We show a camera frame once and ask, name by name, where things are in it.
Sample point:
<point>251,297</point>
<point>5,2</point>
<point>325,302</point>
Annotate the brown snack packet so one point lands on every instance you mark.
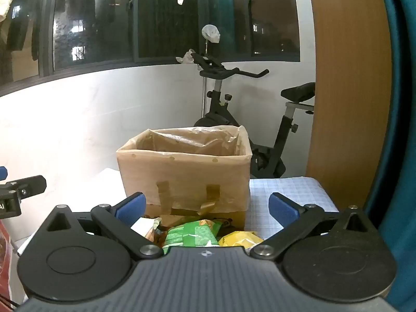
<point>156,235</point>

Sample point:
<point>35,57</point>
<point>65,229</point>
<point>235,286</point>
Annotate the white paper packet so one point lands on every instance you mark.
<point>143,226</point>

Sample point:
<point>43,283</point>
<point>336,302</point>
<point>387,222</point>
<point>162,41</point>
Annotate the brown cardboard box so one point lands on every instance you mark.
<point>182,175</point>

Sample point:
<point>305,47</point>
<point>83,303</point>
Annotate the crumpled white cloth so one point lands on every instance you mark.
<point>185,58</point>

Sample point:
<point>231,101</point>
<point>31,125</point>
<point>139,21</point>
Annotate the checked tablecloth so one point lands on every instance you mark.
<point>292,188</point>

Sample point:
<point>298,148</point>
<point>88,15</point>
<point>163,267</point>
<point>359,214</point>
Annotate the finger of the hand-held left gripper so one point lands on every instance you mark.
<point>31,184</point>
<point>2,173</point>

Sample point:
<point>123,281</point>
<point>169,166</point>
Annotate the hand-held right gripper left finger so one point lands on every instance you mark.
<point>131,206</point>

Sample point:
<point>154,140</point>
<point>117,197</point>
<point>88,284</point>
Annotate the wooden panel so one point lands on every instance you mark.
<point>347,87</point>

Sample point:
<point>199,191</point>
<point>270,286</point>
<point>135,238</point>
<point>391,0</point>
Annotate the yellow snack packet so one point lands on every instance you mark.
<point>240,239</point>

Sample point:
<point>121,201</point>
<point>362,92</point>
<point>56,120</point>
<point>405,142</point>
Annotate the red printed bag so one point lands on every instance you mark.
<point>5,253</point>

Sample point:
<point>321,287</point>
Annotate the green snack packet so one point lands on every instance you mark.
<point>188,235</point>

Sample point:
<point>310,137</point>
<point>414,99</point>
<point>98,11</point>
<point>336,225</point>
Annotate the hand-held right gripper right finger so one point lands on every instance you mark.
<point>282,209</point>

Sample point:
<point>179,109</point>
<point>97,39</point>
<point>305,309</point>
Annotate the dark framed window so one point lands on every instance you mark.
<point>162,22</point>

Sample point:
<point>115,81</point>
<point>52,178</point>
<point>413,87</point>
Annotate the metal pole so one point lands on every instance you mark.
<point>204,87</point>

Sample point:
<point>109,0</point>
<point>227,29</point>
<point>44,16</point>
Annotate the white plastic bag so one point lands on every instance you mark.
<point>210,34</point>

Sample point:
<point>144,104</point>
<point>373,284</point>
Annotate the black exercise bike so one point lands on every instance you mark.
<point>221,117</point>

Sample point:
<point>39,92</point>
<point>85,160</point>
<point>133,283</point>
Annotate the hanging dark garment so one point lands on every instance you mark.
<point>19,32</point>

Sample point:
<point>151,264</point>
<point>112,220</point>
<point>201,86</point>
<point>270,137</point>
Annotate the teal curtain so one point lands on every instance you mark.
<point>401,120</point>

